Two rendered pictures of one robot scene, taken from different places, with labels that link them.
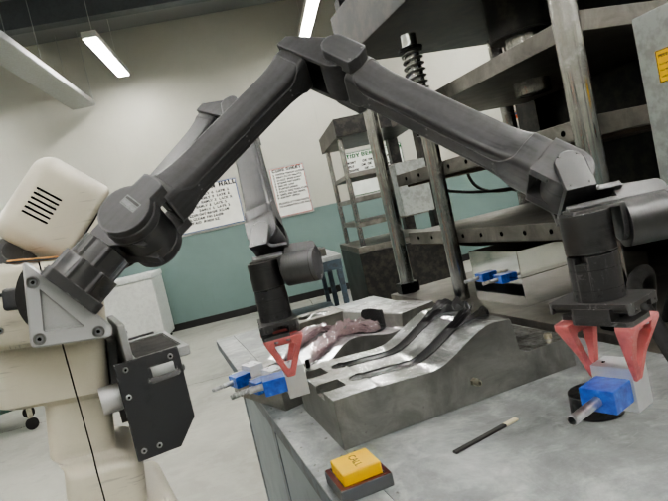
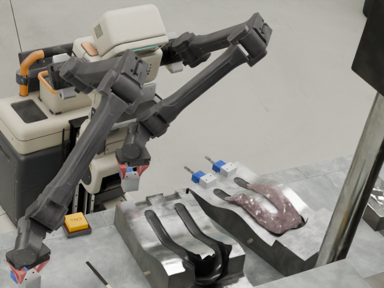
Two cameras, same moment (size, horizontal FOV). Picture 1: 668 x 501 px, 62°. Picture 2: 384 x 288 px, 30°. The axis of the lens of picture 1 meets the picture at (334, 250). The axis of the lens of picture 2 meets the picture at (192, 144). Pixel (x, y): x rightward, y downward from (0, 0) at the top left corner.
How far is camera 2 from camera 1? 2.15 m
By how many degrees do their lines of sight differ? 74
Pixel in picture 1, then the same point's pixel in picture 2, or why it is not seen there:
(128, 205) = (67, 66)
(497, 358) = (159, 280)
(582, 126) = not seen: hidden behind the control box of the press
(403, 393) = (131, 235)
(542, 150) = (44, 194)
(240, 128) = (97, 72)
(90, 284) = (59, 79)
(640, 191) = (26, 239)
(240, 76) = not seen: outside the picture
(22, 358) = not seen: hidden behind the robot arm
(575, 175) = (29, 210)
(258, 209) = (160, 104)
